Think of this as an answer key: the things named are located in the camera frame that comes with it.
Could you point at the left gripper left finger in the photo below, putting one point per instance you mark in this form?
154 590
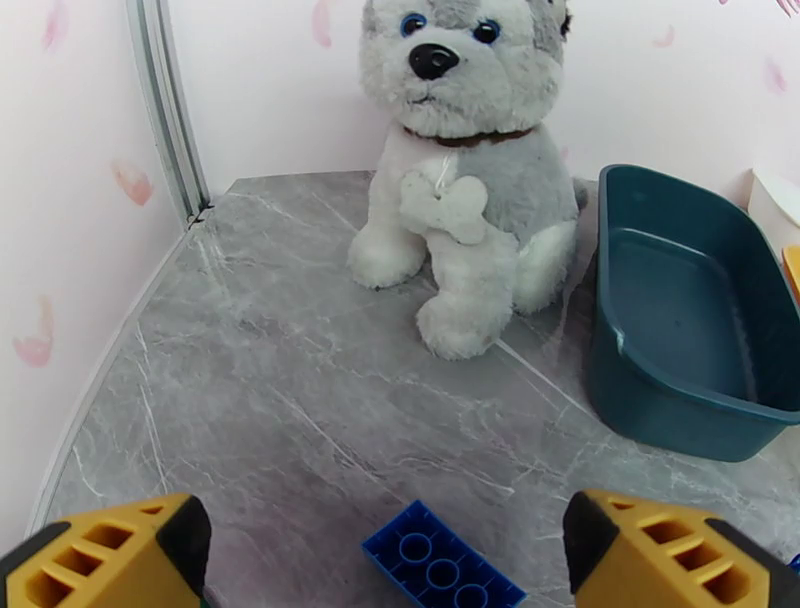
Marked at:
94 562

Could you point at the aluminium frame corner post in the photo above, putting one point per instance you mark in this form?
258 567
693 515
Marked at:
164 106

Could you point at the teal plastic bin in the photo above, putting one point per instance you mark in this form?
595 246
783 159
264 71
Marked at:
675 312

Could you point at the white plastic bin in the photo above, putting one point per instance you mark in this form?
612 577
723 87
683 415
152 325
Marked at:
775 206

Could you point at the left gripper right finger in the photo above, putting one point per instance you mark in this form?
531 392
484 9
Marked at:
662 562

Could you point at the grey white husky plush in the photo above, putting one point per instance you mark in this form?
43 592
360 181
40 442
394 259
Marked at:
462 87

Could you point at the blue lego brick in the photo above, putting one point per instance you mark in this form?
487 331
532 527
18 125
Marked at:
795 562
431 562

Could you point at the yellow plastic bin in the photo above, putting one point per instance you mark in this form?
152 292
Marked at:
794 269

